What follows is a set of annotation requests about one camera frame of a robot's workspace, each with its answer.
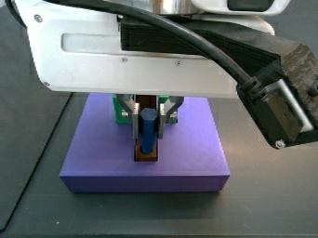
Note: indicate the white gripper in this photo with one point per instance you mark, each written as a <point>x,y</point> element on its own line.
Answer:
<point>74,46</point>

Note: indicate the blue peg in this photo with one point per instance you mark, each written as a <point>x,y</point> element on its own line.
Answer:
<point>148,131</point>

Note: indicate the brown L-shaped hole piece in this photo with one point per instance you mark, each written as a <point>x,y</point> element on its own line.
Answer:
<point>145,102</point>

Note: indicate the right green block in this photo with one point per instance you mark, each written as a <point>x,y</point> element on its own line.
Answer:
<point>167,107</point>

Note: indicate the green block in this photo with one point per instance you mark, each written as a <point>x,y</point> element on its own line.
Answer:
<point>120,115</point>
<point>167,107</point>

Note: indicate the left green block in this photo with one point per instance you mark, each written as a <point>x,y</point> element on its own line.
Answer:
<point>120,115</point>

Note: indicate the purple base block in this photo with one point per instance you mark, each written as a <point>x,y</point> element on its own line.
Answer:
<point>99,163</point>

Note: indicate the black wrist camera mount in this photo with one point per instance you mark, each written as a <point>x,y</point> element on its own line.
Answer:
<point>280,95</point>

